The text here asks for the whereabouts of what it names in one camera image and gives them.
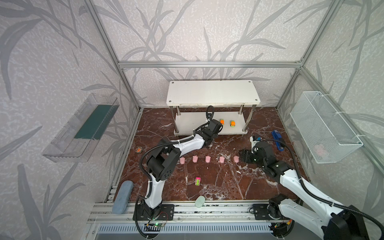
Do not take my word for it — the white two-tier shelf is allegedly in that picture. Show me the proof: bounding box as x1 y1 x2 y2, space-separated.
167 80 261 136

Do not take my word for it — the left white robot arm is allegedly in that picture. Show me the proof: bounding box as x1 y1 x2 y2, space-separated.
133 106 223 222

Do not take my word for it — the white wire wall basket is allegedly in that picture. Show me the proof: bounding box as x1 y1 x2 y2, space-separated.
290 91 364 164

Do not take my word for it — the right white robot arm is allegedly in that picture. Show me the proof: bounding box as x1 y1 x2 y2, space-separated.
239 139 384 240

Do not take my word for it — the blue stapler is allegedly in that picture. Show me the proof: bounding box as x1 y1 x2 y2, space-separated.
272 130 286 152

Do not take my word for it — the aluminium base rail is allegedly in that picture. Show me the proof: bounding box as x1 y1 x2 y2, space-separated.
86 200 301 235

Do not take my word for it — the pale green oval soap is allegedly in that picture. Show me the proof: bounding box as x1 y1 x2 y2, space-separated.
195 196 206 208

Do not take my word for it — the clear plastic wall bin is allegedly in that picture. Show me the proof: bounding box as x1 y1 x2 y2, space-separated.
42 94 120 163

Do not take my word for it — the pink item in basket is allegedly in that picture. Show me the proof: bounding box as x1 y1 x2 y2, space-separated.
314 144 329 159

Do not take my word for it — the grey blue sponge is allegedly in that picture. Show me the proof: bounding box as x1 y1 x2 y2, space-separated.
112 181 134 215

